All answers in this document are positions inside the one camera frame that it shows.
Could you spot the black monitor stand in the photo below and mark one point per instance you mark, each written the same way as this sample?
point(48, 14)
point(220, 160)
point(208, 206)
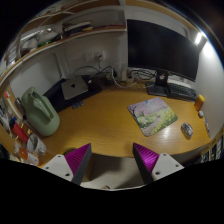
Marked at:
point(159, 88)

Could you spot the white mug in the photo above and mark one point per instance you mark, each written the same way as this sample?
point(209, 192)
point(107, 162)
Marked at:
point(35, 145)

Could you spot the red bottle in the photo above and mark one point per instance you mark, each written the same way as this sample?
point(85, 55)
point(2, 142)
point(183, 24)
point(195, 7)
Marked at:
point(18, 131)

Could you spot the silver mini desktop computer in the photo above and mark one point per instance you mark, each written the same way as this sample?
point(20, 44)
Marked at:
point(74, 87)

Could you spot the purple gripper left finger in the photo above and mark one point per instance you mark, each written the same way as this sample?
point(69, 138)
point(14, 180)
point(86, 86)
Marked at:
point(72, 166)

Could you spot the green plastic jug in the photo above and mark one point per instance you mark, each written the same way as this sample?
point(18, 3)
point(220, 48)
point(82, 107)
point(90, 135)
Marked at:
point(40, 113)

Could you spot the small white round object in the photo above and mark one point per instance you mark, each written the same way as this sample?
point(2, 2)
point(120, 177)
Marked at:
point(201, 114)

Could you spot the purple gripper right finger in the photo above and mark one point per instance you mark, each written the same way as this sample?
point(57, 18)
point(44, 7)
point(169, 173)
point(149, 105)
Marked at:
point(154, 166)

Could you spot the black keyboard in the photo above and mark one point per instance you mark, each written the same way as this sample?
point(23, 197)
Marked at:
point(181, 92)

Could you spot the black computer monitor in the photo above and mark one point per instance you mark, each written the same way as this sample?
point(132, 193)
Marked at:
point(151, 46)

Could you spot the orange lid white container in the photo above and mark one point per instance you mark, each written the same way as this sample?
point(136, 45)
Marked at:
point(28, 157)

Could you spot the floral landscape mouse pad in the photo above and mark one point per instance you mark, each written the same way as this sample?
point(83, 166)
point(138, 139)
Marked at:
point(152, 115)

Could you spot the yellow small bottle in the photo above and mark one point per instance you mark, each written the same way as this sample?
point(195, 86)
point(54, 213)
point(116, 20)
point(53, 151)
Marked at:
point(199, 102)

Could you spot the black desk mat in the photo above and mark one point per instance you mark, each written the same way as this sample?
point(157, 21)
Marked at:
point(55, 94)

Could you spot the wooden wall shelf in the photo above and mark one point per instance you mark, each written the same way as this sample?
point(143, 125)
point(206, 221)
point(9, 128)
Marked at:
point(56, 25)

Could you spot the patterned computer mouse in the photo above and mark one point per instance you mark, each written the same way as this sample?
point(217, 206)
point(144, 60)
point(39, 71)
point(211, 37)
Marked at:
point(187, 130)

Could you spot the white wall socket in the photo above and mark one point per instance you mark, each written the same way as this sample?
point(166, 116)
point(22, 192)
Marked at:
point(97, 55)

